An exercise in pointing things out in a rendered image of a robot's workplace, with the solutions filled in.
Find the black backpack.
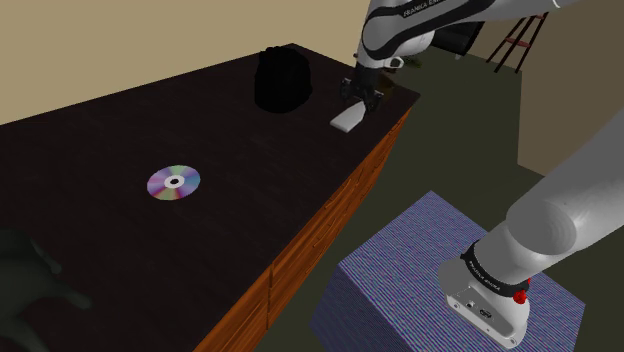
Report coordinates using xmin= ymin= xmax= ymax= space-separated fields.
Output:
xmin=253 ymin=45 xmax=314 ymax=115

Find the black chair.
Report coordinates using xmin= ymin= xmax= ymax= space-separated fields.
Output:
xmin=430 ymin=21 xmax=487 ymax=61

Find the dark-topped wooden desk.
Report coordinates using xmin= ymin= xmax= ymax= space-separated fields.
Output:
xmin=0 ymin=42 xmax=422 ymax=352

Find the iridescent compact disc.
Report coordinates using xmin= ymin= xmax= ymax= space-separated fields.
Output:
xmin=146 ymin=164 xmax=202 ymax=202

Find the dark red ladder rack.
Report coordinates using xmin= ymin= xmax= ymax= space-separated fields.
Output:
xmin=485 ymin=12 xmax=550 ymax=75

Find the dark green figure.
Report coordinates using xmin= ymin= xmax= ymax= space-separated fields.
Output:
xmin=0 ymin=227 xmax=94 ymax=352

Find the white flat rectangular device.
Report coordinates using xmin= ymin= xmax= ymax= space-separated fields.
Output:
xmin=329 ymin=99 xmax=366 ymax=134

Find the purple patterned robot stand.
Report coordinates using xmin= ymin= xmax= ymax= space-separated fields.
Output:
xmin=309 ymin=190 xmax=587 ymax=352

